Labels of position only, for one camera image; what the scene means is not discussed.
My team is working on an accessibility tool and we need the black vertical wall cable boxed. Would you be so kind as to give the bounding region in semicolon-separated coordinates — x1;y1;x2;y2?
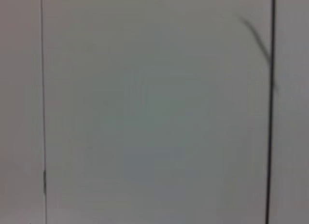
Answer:
265;0;277;224

